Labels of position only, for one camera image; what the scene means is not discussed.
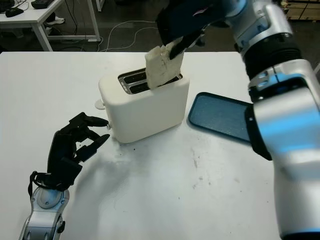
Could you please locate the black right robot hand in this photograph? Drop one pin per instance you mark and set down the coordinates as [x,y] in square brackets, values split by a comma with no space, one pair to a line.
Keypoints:
[185,17]

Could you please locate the white bread slice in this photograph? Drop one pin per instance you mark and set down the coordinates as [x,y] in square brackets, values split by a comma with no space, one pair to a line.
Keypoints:
[160,67]

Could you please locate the white shoes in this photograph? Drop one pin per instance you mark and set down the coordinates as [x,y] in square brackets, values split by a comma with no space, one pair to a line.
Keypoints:
[55,20]

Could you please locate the silver toaster knob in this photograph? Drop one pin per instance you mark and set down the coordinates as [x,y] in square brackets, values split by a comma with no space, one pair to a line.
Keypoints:
[108,125]

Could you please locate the white two-slot toaster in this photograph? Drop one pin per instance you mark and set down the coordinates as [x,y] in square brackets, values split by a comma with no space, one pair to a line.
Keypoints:
[145,117]

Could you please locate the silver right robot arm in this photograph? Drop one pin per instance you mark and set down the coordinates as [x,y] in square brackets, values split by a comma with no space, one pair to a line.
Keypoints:
[287,125]

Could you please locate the white office desk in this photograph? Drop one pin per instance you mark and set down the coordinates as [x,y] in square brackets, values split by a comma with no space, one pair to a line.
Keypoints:
[25,15]

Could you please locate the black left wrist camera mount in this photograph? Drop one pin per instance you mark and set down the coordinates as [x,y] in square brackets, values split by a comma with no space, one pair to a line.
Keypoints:
[67,172]

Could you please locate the white frame bar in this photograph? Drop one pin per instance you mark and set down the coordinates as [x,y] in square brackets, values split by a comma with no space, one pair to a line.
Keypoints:
[318,68]

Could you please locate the black desktop device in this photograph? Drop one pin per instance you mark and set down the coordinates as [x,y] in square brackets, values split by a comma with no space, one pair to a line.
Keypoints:
[42,3]

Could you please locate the blue plastic tray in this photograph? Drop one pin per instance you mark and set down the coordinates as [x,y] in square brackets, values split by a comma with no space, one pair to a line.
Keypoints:
[217,115]

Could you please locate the black computer mouse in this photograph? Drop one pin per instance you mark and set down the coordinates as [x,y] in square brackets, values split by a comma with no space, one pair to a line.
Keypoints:
[14,12]

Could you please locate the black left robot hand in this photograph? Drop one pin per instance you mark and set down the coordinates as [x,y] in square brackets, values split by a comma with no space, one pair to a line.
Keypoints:
[60,150]

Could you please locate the white toaster lever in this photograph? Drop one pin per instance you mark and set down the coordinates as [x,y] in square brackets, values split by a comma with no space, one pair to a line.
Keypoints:
[99,104]

